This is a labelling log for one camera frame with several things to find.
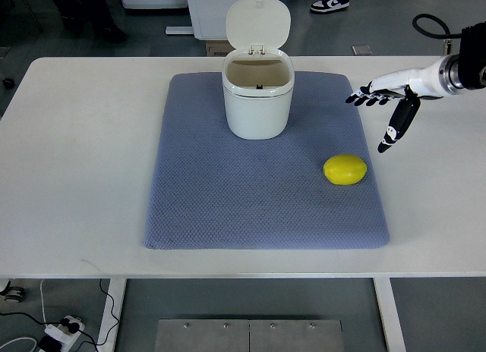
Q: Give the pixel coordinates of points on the white table leg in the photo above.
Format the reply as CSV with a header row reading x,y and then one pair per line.
x,y
389,315
114,292

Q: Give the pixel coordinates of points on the black caster wheel left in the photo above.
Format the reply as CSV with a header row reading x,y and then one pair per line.
x,y
8,83

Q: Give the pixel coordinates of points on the white left table leg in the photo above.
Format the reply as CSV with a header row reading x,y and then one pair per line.
x,y
114,292

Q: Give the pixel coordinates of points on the white trash bin open lid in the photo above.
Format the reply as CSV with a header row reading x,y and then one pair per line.
x,y
258,78

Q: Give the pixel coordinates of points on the black white sneaker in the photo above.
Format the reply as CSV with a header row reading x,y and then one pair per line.
x,y
329,6

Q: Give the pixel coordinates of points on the blue quilted mat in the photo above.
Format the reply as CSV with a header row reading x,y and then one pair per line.
x,y
214,190

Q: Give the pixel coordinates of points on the grey floor socket cover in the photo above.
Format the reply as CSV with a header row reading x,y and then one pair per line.
x,y
361,50

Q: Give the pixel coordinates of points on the metal floor plate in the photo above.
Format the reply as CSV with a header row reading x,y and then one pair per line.
x,y
249,335

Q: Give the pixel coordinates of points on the caster wheel lower left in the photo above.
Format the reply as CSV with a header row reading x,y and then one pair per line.
x,y
10,292

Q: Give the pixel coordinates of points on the white right table leg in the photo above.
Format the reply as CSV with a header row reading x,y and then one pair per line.
x,y
389,315

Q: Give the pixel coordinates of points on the white cabinet pedestal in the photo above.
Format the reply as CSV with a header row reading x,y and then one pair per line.
x,y
208,20

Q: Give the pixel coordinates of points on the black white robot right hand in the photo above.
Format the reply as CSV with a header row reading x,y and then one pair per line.
x,y
381,90

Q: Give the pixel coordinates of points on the black silver robot right arm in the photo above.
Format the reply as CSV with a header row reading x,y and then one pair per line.
x,y
464,66

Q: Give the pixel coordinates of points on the person legs dark trousers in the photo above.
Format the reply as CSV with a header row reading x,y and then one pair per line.
x,y
75,14

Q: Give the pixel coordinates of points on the white power strip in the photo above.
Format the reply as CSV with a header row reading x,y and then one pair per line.
x,y
67,331

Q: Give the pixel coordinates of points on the cardboard box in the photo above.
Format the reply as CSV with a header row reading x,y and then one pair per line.
x,y
218,48

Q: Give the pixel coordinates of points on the yellow lemon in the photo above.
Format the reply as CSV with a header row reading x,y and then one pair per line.
x,y
344,169

